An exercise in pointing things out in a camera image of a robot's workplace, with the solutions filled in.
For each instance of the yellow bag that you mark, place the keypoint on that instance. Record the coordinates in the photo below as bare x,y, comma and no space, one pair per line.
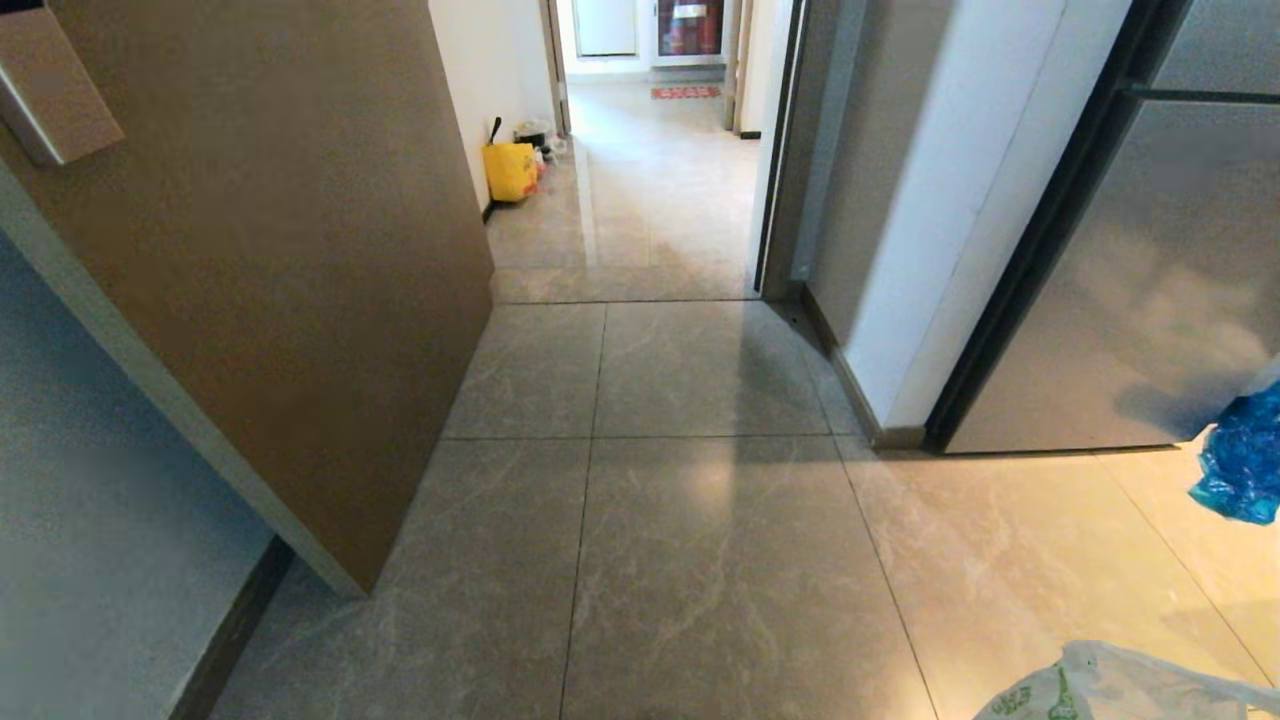
510,170

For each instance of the small white bin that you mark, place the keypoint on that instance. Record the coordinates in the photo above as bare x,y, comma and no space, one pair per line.
534,134

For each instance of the white printed plastic bag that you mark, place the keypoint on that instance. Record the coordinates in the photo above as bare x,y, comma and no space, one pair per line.
1110,690

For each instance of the blue plastic bag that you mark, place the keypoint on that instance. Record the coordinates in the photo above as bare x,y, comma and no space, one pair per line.
1245,460

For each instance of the red patterned doormat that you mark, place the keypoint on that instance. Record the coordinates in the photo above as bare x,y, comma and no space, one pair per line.
686,92

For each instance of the glass fire extinguisher cabinet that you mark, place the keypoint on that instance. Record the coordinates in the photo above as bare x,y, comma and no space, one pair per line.
689,28

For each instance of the white door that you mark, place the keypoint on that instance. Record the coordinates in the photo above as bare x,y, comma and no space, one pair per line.
605,25

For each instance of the brown wooden door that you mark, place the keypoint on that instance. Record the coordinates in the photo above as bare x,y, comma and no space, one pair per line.
280,250

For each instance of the silver refrigerator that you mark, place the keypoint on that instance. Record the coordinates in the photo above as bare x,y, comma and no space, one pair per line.
1130,270

